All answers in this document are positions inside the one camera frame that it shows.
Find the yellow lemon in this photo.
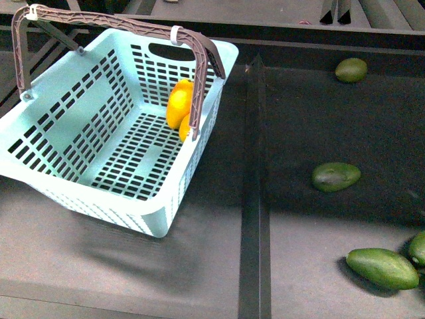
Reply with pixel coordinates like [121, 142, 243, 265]
[179, 114, 191, 142]

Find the yellow mango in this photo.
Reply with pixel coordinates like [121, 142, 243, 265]
[166, 78, 194, 130]

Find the light blue plastic basket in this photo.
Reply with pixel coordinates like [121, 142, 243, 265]
[1, 29, 225, 238]

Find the brown basket handle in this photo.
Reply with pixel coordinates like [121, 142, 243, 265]
[11, 4, 226, 141]

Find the black fruit display tray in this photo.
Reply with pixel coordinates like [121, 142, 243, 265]
[1, 22, 424, 318]

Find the green avocado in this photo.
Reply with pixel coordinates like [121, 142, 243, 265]
[345, 248, 420, 290]
[335, 58, 368, 83]
[311, 162, 361, 192]
[408, 231, 425, 266]

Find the black tray divider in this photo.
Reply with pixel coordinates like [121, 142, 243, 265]
[238, 55, 272, 318]

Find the white cable tie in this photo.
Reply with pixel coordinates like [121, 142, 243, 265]
[25, 4, 39, 21]
[170, 25, 183, 47]

